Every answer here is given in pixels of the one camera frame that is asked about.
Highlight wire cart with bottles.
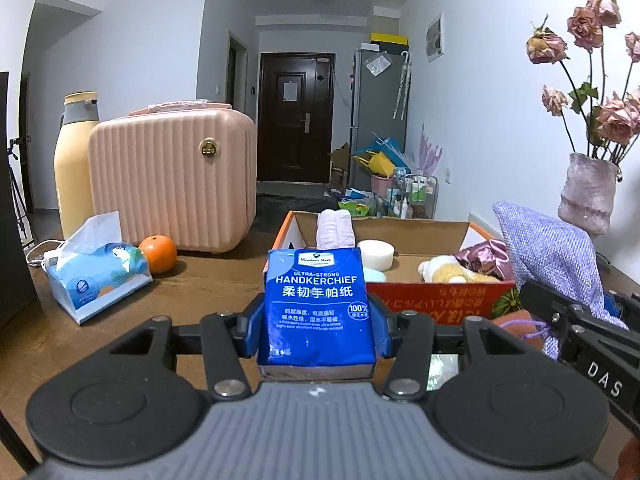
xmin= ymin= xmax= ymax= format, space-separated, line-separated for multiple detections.
xmin=390 ymin=167 xmax=440 ymax=219

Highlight blue handkerchief paper packet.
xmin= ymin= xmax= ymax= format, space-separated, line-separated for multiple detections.
xmin=256 ymin=247 xmax=378 ymax=381

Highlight yellow box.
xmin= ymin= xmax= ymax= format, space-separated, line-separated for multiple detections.
xmin=370 ymin=32 xmax=409 ymax=48

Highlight black cloth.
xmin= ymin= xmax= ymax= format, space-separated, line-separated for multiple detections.
xmin=256 ymin=192 xmax=331 ymax=233

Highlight folded white umbrella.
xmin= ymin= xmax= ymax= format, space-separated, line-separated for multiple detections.
xmin=392 ymin=51 xmax=413 ymax=121

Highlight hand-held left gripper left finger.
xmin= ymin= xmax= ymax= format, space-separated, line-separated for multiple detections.
xmin=102 ymin=297 xmax=266 ymax=402

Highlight bouquet of dried pink roses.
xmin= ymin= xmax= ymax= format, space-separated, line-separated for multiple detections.
xmin=525 ymin=0 xmax=640 ymax=163

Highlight purple paper decoration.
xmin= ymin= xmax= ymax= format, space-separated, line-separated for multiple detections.
xmin=417 ymin=122 xmax=443 ymax=176

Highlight pile of blue yellow bags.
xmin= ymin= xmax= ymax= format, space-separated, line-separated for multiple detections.
xmin=352 ymin=132 xmax=408 ymax=181

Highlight purple knit drawstring pouch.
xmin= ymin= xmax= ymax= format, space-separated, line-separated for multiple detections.
xmin=492 ymin=201 xmax=630 ymax=361

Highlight purple satin scrunchie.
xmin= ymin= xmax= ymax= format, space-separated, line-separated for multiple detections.
xmin=454 ymin=238 xmax=517 ymax=282

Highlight brown cardboard box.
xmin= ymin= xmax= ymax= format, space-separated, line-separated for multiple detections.
xmin=330 ymin=142 xmax=351 ymax=191

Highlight pink ribbed suitcase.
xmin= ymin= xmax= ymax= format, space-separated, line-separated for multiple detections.
xmin=88 ymin=106 xmax=258 ymax=254

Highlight grey refrigerator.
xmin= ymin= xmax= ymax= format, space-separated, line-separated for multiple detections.
xmin=350 ymin=46 xmax=408 ymax=193

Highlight orange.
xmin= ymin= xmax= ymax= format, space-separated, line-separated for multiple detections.
xmin=138 ymin=234 xmax=178 ymax=275

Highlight corgi plush toy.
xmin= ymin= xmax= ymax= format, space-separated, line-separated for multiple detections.
xmin=418 ymin=255 xmax=501 ymax=285

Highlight black paper bag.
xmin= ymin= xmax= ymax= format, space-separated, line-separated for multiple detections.
xmin=0 ymin=72 xmax=40 ymax=331

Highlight black tripod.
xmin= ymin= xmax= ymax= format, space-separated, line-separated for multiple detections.
xmin=5 ymin=136 xmax=32 ymax=248

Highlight white charger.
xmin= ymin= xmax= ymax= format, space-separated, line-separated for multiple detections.
xmin=25 ymin=242 xmax=63 ymax=267

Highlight blue tissue pack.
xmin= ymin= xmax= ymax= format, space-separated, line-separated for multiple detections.
xmin=46 ymin=211 xmax=153 ymax=326

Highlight pale grey rolled cloth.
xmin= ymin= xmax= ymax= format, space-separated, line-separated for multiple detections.
xmin=429 ymin=354 xmax=461 ymax=392

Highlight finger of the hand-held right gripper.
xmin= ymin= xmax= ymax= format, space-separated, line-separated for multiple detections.
xmin=602 ymin=290 xmax=640 ymax=333
xmin=519 ymin=280 xmax=610 ymax=343

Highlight yellow thermos bottle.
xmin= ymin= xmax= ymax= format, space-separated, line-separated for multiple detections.
xmin=54 ymin=91 xmax=101 ymax=241

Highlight orange cardboard box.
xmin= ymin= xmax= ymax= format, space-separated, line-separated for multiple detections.
xmin=263 ymin=210 xmax=523 ymax=323

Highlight purple textured vase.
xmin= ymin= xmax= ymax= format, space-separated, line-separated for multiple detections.
xmin=557 ymin=152 xmax=621 ymax=237

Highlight framed wall picture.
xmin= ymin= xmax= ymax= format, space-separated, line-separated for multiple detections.
xmin=425 ymin=11 xmax=445 ymax=63

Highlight pink folded cloth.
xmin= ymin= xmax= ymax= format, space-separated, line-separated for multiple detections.
xmin=129 ymin=100 xmax=233 ymax=116

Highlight purple fluffy towel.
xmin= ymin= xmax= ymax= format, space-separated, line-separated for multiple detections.
xmin=316 ymin=209 xmax=355 ymax=251

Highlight interior door frame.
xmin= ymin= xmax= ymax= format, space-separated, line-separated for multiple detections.
xmin=226 ymin=30 xmax=249 ymax=111

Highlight white round sponge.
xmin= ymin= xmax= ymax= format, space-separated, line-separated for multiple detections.
xmin=356 ymin=239 xmax=396 ymax=273

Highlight green plastic bag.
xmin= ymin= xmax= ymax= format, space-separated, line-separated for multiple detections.
xmin=336 ymin=195 xmax=376 ymax=218

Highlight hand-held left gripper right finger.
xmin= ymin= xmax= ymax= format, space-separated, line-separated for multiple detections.
xmin=367 ymin=296 xmax=541 ymax=402

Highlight dark wooden door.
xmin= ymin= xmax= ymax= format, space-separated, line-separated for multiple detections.
xmin=258 ymin=52 xmax=335 ymax=184

